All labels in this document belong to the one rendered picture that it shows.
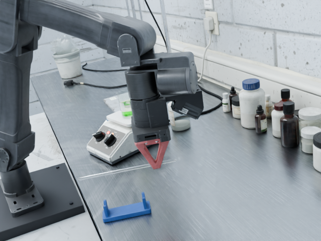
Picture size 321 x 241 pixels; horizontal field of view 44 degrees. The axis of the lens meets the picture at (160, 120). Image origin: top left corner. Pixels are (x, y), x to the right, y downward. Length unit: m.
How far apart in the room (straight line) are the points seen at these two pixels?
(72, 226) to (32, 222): 0.08
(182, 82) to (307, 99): 0.53
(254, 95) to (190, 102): 0.39
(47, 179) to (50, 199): 0.11
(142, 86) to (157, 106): 0.05
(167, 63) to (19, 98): 0.33
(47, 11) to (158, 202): 0.44
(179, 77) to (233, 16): 0.80
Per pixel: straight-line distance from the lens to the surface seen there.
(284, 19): 1.21
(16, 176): 0.95
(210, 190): 0.87
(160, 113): 0.71
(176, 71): 0.68
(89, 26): 0.71
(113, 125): 1.11
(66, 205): 0.89
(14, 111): 0.87
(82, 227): 0.84
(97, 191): 0.95
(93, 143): 1.11
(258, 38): 1.33
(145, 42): 0.68
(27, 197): 0.95
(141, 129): 0.73
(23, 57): 0.83
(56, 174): 1.04
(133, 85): 0.70
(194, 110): 0.74
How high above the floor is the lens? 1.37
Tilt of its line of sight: 22 degrees down
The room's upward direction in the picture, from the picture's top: 10 degrees counter-clockwise
